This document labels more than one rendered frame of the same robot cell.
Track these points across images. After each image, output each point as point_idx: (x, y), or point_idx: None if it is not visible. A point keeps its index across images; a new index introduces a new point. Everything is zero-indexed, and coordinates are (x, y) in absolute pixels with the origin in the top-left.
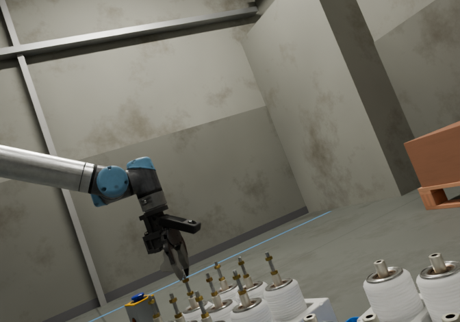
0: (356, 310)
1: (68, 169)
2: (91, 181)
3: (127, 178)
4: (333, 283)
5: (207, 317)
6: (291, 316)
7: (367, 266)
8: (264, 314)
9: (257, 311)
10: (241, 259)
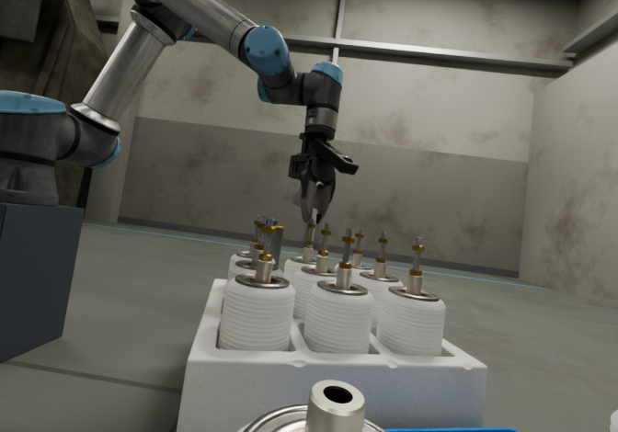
0: (527, 409)
1: (225, 15)
2: (242, 39)
3: (281, 50)
4: (509, 351)
5: (264, 261)
6: (402, 349)
7: (573, 364)
8: (353, 315)
9: (343, 302)
10: (384, 236)
